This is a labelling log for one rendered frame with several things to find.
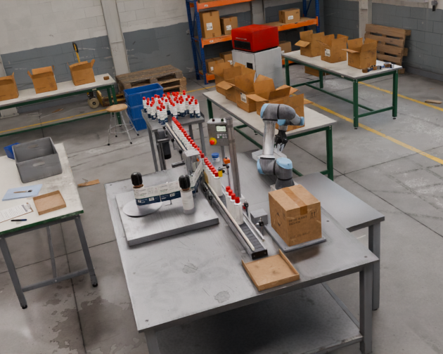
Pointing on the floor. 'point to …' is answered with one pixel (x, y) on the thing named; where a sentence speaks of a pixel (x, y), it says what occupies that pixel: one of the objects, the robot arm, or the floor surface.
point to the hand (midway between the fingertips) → (278, 152)
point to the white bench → (6, 166)
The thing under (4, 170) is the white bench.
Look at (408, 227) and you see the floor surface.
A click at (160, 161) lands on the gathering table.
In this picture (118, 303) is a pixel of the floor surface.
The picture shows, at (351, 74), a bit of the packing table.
